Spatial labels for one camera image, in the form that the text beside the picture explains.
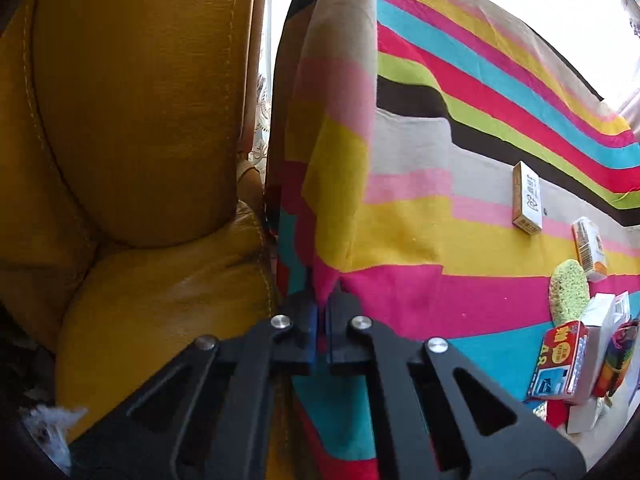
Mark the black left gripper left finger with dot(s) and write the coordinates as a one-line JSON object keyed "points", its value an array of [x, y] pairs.
{"points": [[207, 413]]}

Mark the white dental box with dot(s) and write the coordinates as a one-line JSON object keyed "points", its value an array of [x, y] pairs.
{"points": [[526, 199]]}

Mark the orange white small box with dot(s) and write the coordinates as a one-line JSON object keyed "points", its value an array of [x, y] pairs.
{"points": [[590, 249]]}

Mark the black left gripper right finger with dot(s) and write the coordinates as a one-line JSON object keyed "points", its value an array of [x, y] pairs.
{"points": [[434, 414]]}

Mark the red medicine box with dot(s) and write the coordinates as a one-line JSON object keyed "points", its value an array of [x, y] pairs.
{"points": [[559, 363]]}

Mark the yellow leather armchair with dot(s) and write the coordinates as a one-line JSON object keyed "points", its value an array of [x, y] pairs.
{"points": [[129, 227]]}

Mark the long white box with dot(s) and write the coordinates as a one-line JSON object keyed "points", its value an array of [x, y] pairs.
{"points": [[604, 314]]}

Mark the rainbow striped wallet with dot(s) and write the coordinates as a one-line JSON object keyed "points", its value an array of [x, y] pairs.
{"points": [[617, 359]]}

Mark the green round sponge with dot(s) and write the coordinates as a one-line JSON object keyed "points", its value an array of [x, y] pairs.
{"points": [[568, 292]]}

